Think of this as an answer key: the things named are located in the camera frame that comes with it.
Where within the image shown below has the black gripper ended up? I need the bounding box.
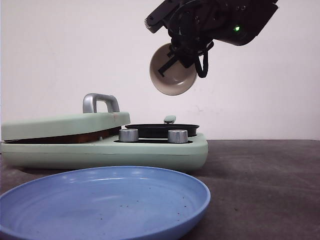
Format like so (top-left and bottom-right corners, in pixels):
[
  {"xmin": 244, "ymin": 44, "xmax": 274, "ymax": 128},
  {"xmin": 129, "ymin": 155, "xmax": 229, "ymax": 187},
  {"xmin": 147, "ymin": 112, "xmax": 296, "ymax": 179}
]
[{"xmin": 144, "ymin": 0, "xmax": 225, "ymax": 77}]

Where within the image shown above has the beige ribbed bowl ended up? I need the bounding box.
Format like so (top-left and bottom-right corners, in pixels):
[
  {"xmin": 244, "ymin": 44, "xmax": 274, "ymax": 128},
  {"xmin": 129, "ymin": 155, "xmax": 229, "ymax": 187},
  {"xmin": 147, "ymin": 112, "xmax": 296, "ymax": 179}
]
[{"xmin": 149, "ymin": 43, "xmax": 197, "ymax": 96}]

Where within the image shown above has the white bread slice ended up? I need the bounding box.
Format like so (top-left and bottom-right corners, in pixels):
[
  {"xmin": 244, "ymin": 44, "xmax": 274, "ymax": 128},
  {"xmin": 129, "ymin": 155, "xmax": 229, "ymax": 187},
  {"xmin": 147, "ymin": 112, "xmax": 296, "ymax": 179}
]
[{"xmin": 68, "ymin": 127, "xmax": 121, "ymax": 144}]

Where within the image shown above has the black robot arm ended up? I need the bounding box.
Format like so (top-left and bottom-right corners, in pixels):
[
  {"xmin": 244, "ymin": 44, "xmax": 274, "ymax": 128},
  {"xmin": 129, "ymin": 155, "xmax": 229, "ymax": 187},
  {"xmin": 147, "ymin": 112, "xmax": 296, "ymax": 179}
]
[{"xmin": 144, "ymin": 0, "xmax": 278, "ymax": 78}]

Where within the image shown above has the mint green breakfast maker base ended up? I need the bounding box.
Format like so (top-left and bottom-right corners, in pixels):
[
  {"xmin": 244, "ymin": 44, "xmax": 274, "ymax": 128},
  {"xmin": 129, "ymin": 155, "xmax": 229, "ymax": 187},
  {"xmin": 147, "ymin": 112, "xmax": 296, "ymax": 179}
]
[{"xmin": 1, "ymin": 133, "xmax": 208, "ymax": 172}]

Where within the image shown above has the right silver control knob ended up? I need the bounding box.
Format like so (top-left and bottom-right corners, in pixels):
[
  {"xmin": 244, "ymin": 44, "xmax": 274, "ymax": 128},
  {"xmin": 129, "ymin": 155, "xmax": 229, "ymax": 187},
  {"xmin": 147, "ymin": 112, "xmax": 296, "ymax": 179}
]
[{"xmin": 167, "ymin": 129, "xmax": 188, "ymax": 144}]

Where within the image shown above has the silver control knob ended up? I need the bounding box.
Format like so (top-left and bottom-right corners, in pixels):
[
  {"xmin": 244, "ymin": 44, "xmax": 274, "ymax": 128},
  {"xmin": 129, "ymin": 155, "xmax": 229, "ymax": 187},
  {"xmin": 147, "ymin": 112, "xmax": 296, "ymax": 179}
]
[
  {"xmin": 118, "ymin": 128, "xmax": 139, "ymax": 143},
  {"xmin": 167, "ymin": 129, "xmax": 188, "ymax": 144}
]

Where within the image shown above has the left silver control knob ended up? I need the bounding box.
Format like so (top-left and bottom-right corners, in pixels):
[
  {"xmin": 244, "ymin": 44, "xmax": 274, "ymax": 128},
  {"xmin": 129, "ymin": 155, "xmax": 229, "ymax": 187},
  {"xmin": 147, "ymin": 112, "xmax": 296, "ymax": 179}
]
[{"xmin": 118, "ymin": 128, "xmax": 139, "ymax": 143}]

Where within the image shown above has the blue round plate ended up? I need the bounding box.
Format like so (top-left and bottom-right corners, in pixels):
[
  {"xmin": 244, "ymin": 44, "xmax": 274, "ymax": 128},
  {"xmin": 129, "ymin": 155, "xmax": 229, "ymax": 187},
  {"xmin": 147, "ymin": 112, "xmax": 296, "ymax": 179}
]
[{"xmin": 0, "ymin": 166, "xmax": 211, "ymax": 240}]

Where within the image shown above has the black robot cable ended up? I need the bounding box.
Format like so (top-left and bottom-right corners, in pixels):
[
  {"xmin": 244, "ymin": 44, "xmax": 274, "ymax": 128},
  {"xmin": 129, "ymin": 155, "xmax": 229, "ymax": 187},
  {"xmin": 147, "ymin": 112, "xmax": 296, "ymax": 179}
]
[{"xmin": 194, "ymin": 41, "xmax": 215, "ymax": 79}]

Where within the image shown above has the black frying pan green handle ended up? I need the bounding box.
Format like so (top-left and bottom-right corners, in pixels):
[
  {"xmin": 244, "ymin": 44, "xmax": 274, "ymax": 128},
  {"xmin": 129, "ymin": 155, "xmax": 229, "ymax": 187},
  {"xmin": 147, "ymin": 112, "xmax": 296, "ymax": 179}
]
[{"xmin": 125, "ymin": 115, "xmax": 200, "ymax": 139}]

